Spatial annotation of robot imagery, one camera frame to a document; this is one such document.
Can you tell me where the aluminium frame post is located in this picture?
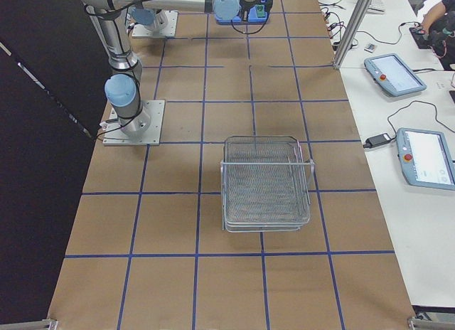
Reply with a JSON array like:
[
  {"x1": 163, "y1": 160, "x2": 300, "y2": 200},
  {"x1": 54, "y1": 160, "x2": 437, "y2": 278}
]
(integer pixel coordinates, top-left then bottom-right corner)
[{"x1": 333, "y1": 0, "x2": 372, "y2": 70}]

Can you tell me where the near teach pendant tablet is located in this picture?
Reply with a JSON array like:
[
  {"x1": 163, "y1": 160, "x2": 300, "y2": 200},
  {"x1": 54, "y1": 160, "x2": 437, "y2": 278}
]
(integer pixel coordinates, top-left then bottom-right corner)
[{"x1": 396, "y1": 128, "x2": 454, "y2": 191}]

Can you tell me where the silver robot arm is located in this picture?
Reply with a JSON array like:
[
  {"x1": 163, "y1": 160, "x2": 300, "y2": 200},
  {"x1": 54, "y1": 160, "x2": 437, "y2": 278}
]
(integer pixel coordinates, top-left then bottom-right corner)
[
  {"x1": 129, "y1": 6, "x2": 168, "y2": 31},
  {"x1": 80, "y1": 0, "x2": 274, "y2": 139}
]

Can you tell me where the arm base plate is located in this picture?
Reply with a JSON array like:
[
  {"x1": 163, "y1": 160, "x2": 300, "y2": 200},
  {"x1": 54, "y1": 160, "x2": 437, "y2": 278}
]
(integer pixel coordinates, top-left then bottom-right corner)
[
  {"x1": 101, "y1": 100, "x2": 165, "y2": 146},
  {"x1": 132, "y1": 10, "x2": 178, "y2": 38}
]

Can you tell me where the operator hand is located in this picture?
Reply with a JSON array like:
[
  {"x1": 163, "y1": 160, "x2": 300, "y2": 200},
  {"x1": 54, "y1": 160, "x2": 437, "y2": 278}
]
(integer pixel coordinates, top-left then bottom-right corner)
[{"x1": 421, "y1": 15, "x2": 434, "y2": 33}]

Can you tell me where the green terminal block component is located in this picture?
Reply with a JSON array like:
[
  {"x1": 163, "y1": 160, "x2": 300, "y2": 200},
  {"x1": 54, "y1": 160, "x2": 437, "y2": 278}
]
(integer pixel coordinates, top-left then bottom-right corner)
[{"x1": 255, "y1": 4, "x2": 267, "y2": 19}]

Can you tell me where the black power adapter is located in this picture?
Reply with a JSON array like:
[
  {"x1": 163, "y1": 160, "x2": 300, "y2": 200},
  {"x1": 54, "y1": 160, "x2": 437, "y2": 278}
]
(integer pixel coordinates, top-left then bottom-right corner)
[{"x1": 363, "y1": 133, "x2": 392, "y2": 149}]

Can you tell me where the far teach pendant tablet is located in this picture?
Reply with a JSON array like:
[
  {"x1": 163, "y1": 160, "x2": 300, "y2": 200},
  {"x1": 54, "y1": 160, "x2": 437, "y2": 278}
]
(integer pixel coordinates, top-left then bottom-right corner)
[{"x1": 363, "y1": 53, "x2": 427, "y2": 97}]

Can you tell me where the blue plastic tray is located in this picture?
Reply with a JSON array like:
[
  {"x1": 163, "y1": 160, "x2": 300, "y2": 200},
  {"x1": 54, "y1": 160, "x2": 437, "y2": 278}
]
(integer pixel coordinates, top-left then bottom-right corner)
[{"x1": 215, "y1": 5, "x2": 269, "y2": 25}]

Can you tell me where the teach pendant tablet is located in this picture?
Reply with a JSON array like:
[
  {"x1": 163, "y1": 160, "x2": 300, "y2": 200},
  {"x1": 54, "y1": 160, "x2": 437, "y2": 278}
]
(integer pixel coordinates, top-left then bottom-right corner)
[
  {"x1": 363, "y1": 53, "x2": 427, "y2": 97},
  {"x1": 396, "y1": 128, "x2": 454, "y2": 191}
]

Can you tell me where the black joystick controller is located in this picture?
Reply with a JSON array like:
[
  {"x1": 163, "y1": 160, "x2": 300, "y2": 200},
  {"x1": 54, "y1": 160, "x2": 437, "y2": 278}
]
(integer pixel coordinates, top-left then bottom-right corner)
[{"x1": 409, "y1": 27, "x2": 444, "y2": 49}]

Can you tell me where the silver wire mesh shelf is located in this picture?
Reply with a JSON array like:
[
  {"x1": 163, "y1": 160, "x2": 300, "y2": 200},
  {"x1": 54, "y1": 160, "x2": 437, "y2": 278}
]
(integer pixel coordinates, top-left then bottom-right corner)
[{"x1": 220, "y1": 136, "x2": 315, "y2": 233}]

